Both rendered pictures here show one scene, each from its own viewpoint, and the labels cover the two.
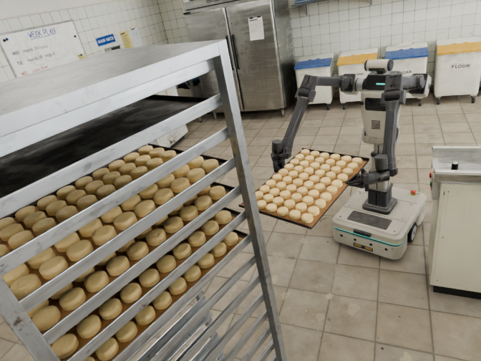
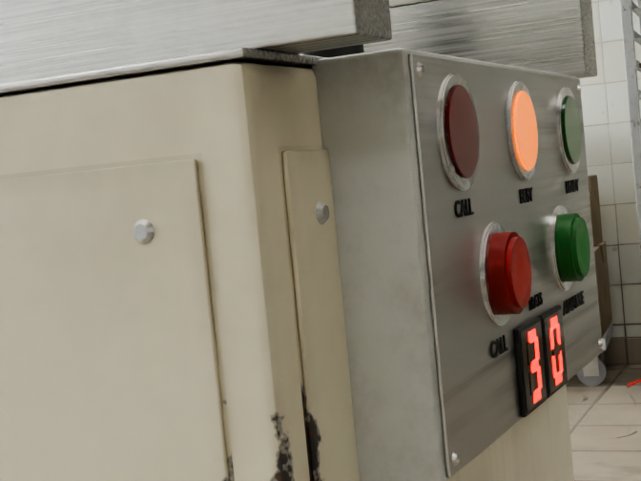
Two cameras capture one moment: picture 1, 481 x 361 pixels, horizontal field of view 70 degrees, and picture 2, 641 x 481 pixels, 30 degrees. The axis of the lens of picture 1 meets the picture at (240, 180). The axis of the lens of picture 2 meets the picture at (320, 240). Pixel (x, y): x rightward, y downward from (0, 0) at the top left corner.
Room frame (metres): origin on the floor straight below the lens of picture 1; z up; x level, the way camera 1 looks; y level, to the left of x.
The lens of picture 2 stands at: (2.12, -1.20, 0.80)
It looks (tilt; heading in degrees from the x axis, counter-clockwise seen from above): 3 degrees down; 176
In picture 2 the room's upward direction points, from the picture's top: 5 degrees counter-clockwise
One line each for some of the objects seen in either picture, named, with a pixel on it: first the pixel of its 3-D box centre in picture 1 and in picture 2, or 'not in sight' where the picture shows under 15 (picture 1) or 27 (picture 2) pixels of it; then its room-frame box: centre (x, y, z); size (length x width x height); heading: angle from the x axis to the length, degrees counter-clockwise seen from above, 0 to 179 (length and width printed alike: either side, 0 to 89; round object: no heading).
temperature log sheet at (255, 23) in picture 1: (255, 28); not in sight; (5.33, -0.67, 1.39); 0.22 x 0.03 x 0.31; 63
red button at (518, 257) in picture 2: not in sight; (500, 273); (1.70, -1.11, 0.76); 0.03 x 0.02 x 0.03; 151
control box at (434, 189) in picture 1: (434, 177); (491, 239); (1.65, -1.10, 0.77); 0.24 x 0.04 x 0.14; 151
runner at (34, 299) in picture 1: (148, 217); not in sight; (0.68, 0.22, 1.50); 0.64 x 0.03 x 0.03; 134
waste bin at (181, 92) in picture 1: (190, 95); not in sight; (6.66, 0.59, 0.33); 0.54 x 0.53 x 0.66; 63
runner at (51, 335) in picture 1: (159, 246); not in sight; (0.68, 0.22, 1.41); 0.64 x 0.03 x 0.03; 134
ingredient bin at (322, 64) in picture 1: (316, 82); not in sight; (5.52, -1.52, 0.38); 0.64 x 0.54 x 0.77; 156
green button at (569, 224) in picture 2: not in sight; (565, 247); (1.61, -1.06, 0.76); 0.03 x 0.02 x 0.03; 151
